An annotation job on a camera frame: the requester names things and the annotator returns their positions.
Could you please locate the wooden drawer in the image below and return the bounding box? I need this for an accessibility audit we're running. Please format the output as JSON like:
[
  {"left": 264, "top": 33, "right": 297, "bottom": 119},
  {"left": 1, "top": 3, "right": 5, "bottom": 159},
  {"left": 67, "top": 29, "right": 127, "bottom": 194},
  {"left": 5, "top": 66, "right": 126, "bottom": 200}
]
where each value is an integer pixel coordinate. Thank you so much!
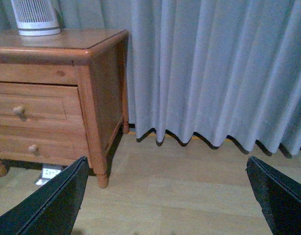
[
  {"left": 0, "top": 82, "right": 85, "bottom": 133},
  {"left": 0, "top": 126, "right": 89, "bottom": 165}
]

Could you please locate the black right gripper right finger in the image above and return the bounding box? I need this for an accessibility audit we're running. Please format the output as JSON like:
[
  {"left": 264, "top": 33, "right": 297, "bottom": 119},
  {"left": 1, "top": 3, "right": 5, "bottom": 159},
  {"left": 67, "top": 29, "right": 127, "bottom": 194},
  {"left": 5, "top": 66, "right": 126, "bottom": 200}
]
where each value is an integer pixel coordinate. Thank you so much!
[{"left": 246, "top": 156, "right": 301, "bottom": 235}]

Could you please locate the grey curtain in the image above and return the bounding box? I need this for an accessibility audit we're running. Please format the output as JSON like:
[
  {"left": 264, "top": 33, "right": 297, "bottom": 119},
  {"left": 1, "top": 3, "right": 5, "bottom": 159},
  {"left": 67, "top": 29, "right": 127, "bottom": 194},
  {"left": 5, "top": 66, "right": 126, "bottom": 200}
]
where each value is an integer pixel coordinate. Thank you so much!
[{"left": 0, "top": 0, "right": 301, "bottom": 159}]

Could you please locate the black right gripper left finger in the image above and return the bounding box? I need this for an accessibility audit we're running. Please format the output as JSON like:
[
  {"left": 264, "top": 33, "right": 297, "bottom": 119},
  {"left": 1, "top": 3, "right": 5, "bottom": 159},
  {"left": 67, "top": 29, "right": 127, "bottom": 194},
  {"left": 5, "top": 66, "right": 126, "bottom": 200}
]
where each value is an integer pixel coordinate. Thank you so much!
[{"left": 0, "top": 157, "right": 89, "bottom": 235}]

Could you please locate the wooden nightstand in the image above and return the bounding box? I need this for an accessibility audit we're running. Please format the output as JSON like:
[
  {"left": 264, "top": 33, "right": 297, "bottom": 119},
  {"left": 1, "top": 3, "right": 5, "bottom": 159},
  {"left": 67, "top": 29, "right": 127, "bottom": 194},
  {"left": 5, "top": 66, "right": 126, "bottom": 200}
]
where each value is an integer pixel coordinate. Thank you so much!
[{"left": 0, "top": 29, "right": 129, "bottom": 188}]

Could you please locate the white power strip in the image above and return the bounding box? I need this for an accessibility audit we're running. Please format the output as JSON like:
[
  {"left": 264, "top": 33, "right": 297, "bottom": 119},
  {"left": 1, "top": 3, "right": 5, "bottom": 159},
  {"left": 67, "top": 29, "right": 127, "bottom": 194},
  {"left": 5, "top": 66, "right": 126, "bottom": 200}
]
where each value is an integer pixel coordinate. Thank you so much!
[{"left": 35, "top": 165, "right": 63, "bottom": 186}]

